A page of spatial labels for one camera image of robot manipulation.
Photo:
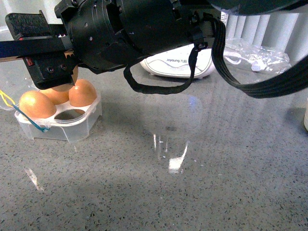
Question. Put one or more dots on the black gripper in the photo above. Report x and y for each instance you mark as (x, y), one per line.
(107, 35)

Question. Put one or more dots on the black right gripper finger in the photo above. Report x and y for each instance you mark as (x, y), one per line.
(28, 25)

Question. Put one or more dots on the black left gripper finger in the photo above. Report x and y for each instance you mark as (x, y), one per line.
(51, 70)

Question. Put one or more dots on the clear plastic egg box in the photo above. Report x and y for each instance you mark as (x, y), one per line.
(69, 123)

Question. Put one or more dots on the yellow rubber band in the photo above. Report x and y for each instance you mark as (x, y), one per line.
(8, 101)

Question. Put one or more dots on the blue rubber band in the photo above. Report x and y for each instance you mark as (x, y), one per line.
(42, 129)

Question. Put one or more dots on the white Joyoung cooker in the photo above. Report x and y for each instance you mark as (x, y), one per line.
(174, 63)

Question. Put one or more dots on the clear plastic bag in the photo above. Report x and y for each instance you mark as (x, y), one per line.
(246, 56)

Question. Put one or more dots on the white cup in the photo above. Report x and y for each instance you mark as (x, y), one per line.
(306, 117)

